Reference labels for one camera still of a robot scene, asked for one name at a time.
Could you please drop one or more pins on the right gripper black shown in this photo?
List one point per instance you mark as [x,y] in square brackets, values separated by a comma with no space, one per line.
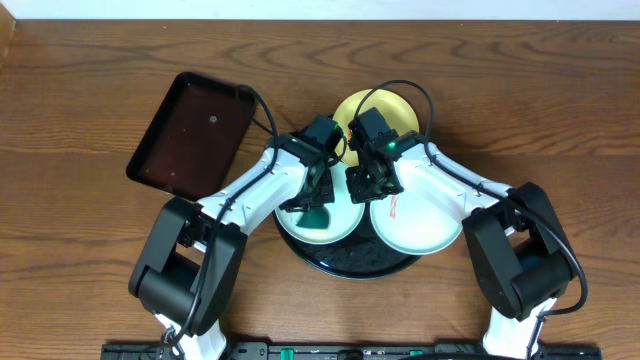
[357,193]

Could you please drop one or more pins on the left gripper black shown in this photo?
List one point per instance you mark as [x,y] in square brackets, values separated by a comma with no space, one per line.
[310,198]

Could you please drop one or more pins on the green yellow sponge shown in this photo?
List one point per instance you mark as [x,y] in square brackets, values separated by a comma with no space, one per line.
[315,220]

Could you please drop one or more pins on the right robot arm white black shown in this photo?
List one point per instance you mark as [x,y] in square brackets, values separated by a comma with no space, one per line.
[520,255]

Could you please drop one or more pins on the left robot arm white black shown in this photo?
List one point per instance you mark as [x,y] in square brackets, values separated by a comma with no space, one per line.
[188,267]

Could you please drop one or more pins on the round black tray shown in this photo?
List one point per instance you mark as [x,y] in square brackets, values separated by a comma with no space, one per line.
[361,255]

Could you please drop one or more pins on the rectangular black tray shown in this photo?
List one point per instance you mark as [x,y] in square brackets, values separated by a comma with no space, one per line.
[191,141]

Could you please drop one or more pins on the light green plate with stain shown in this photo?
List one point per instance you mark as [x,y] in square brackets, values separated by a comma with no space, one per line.
[411,223]

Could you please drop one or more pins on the yellow plate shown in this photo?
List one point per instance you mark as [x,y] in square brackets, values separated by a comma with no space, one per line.
[396,111]

